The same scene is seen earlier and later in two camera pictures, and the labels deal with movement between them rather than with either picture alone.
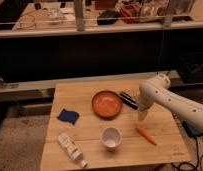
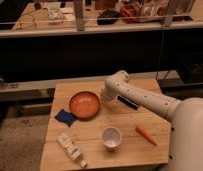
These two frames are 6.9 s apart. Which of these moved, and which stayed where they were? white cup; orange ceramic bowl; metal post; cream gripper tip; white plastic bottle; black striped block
Moved: cream gripper tip; orange ceramic bowl
Stayed: black striped block; white plastic bottle; metal post; white cup
